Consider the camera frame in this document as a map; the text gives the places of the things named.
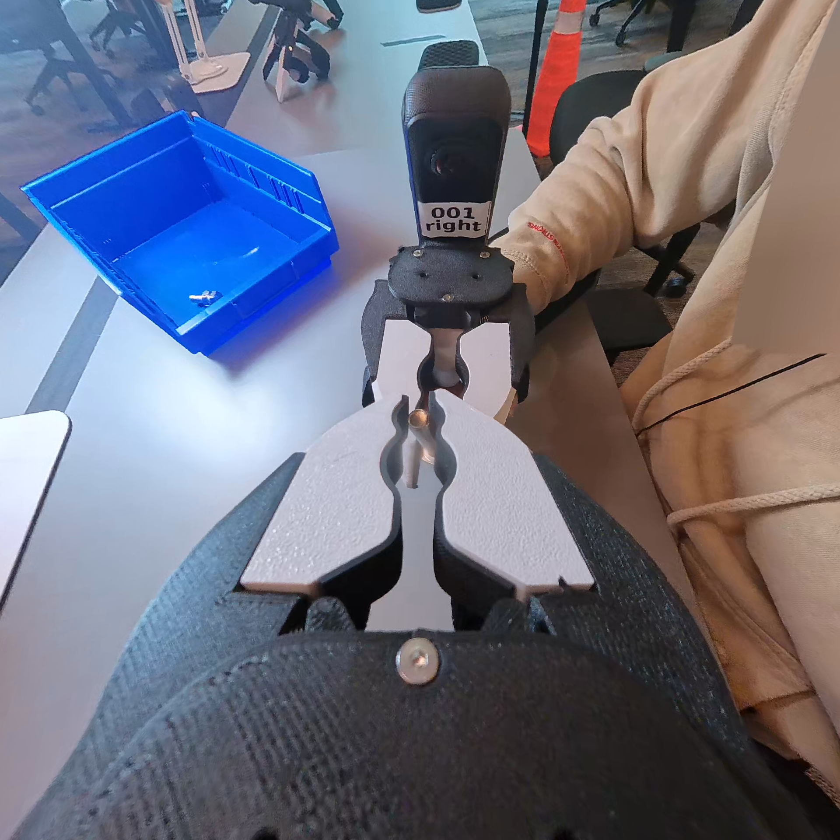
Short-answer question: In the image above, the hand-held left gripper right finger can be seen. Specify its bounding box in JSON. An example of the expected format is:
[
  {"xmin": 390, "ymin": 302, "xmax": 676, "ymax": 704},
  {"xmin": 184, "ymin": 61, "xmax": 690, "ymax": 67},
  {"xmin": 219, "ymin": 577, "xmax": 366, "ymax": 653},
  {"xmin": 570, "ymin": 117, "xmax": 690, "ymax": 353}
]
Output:
[{"xmin": 431, "ymin": 394, "xmax": 598, "ymax": 606}]

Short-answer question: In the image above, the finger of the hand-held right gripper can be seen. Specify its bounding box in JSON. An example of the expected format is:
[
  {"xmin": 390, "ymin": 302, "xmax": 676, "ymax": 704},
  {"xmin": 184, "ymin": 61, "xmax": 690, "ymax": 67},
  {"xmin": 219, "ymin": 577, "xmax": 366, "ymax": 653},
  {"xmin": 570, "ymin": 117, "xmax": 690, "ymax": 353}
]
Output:
[
  {"xmin": 372, "ymin": 319, "xmax": 441, "ymax": 408},
  {"xmin": 453, "ymin": 323, "xmax": 515, "ymax": 427}
]

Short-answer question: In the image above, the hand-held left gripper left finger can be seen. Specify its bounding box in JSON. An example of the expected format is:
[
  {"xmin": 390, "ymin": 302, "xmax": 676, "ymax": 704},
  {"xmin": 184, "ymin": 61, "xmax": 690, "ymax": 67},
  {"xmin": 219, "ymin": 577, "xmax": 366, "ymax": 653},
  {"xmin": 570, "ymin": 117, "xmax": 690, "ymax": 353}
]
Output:
[{"xmin": 242, "ymin": 394, "xmax": 408, "ymax": 607}]

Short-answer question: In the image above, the blue plastic bin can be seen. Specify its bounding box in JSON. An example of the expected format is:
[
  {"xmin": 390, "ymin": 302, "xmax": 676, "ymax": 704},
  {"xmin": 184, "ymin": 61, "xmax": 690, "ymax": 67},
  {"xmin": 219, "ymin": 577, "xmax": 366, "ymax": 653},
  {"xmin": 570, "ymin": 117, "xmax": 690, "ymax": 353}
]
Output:
[{"xmin": 23, "ymin": 111, "xmax": 340, "ymax": 355}]

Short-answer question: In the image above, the person's right forearm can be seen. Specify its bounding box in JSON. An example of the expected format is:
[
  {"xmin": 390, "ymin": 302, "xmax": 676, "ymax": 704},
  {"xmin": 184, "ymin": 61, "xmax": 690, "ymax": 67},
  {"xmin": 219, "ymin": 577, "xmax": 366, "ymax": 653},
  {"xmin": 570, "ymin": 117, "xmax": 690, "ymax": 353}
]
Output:
[{"xmin": 497, "ymin": 79, "xmax": 736, "ymax": 316}]

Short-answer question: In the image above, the black office chair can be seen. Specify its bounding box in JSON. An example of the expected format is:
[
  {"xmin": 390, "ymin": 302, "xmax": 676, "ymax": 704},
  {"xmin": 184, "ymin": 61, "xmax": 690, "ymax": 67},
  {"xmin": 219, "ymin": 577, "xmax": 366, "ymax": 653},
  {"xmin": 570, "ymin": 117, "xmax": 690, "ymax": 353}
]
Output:
[{"xmin": 549, "ymin": 69, "xmax": 703, "ymax": 362}]

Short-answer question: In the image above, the orange traffic cone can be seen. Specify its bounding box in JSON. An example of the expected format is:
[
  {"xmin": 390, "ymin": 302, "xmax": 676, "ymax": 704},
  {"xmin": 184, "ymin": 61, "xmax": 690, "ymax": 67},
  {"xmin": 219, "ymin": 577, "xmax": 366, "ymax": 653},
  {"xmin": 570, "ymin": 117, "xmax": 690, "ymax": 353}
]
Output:
[{"xmin": 525, "ymin": 0, "xmax": 588, "ymax": 158}]

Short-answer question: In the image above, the person's torso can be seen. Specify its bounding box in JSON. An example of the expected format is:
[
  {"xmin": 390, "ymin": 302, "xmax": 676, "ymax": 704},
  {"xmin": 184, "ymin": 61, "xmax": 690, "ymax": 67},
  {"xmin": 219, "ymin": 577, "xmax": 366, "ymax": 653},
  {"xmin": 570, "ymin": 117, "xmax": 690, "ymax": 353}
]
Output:
[{"xmin": 617, "ymin": 0, "xmax": 840, "ymax": 736}]

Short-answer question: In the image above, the white document stand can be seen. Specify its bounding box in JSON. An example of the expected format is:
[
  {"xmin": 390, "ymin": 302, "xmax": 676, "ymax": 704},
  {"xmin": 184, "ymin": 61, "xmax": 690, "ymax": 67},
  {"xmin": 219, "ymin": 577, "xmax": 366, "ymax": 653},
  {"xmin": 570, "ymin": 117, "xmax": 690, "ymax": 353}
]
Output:
[{"xmin": 0, "ymin": 411, "xmax": 72, "ymax": 605}]

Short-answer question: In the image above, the wooden poster stand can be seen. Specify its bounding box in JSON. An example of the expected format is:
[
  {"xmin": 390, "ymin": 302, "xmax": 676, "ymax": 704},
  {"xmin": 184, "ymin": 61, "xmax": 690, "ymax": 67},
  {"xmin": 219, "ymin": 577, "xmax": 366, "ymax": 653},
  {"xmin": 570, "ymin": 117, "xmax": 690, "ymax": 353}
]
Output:
[{"xmin": 151, "ymin": 0, "xmax": 253, "ymax": 93}]

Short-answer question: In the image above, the thin black cable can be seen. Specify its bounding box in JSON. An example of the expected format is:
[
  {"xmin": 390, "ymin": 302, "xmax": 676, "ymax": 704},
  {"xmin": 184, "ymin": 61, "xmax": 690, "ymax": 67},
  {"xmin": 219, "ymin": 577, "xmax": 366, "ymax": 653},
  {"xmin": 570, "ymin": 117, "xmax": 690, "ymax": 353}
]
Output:
[{"xmin": 637, "ymin": 352, "xmax": 828, "ymax": 434}]

